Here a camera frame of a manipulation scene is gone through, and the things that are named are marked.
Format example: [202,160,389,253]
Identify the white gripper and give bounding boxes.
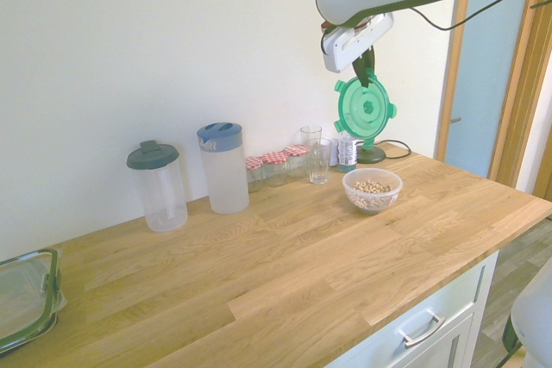
[322,12,395,88]

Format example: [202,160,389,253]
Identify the green round container lid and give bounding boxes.
[333,74,398,150]

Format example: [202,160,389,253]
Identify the glass jar red checkered lid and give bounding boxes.
[283,144,310,179]
[245,156,266,193]
[261,151,289,188]

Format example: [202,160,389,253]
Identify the clear plastic food container bowl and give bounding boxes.
[342,168,404,215]

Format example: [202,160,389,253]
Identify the clear pitcher with blue lid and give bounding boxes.
[197,121,251,215]

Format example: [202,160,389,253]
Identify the clear pitcher with dark green lid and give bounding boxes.
[125,140,189,233]

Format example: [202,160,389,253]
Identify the rectangular container with green clips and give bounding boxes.
[0,247,66,354]

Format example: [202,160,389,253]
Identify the clear drinking glass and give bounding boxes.
[306,137,334,185]
[299,125,323,158]

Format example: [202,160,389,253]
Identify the plastic water bottle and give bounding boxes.
[336,129,360,173]

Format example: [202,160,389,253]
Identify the dark green round stand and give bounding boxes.
[355,140,388,165]

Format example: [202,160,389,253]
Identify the wood framed glass door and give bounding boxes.
[433,0,552,203]

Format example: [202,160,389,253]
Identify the cereal rings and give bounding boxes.
[352,178,393,209]

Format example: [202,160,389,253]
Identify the white kitchen cabinet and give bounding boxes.
[325,250,501,368]

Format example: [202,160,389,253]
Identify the black cable on counter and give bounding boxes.
[382,140,413,160]

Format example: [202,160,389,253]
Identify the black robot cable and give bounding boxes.
[412,0,538,32]

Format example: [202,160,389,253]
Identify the metal drawer handle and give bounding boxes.
[397,313,447,349]

